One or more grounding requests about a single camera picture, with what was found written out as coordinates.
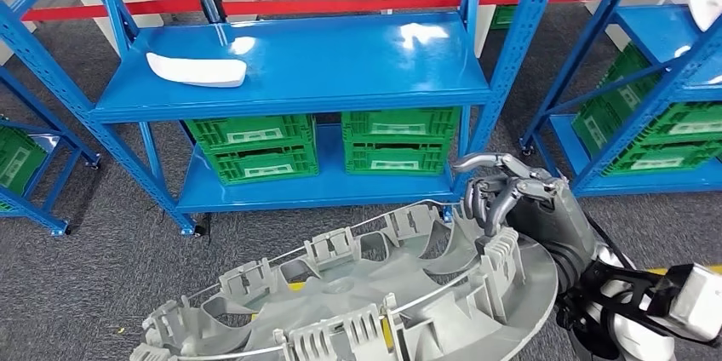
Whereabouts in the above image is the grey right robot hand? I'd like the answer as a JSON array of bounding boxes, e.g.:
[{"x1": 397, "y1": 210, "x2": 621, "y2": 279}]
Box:
[{"x1": 450, "y1": 152, "x2": 599, "y2": 262}]

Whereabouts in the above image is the grey plastic wheel hubcap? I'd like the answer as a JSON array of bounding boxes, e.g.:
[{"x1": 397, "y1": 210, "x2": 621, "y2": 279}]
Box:
[{"x1": 129, "y1": 200, "x2": 559, "y2": 361}]

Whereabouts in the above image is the blue metal shelf rack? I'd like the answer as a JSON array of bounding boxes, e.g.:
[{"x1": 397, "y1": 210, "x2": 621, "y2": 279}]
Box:
[
  {"x1": 0, "y1": 67, "x2": 103, "y2": 237},
  {"x1": 519, "y1": 0, "x2": 722, "y2": 198},
  {"x1": 0, "y1": 0, "x2": 570, "y2": 237}
]

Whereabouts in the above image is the green plastic crate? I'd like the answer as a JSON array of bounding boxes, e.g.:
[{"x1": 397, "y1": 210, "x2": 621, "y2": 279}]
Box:
[
  {"x1": 0, "y1": 125, "x2": 49, "y2": 213},
  {"x1": 185, "y1": 114, "x2": 316, "y2": 153},
  {"x1": 598, "y1": 42, "x2": 722, "y2": 148},
  {"x1": 489, "y1": 0, "x2": 523, "y2": 31},
  {"x1": 344, "y1": 138, "x2": 452, "y2": 176},
  {"x1": 205, "y1": 144, "x2": 320, "y2": 186},
  {"x1": 341, "y1": 107, "x2": 461, "y2": 146},
  {"x1": 570, "y1": 95, "x2": 722, "y2": 177}
]

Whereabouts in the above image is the red barrier tape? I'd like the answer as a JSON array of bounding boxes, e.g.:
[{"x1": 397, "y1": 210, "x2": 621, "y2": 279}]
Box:
[{"x1": 21, "y1": 0, "x2": 692, "y2": 23}]

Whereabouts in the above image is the white plastic mirror cover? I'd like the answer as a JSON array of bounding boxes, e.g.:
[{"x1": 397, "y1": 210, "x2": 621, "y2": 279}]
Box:
[{"x1": 146, "y1": 52, "x2": 248, "y2": 89}]

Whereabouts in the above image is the black barrier stanchion post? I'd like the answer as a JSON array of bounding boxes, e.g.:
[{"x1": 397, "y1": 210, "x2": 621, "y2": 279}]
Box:
[{"x1": 197, "y1": 0, "x2": 228, "y2": 25}]

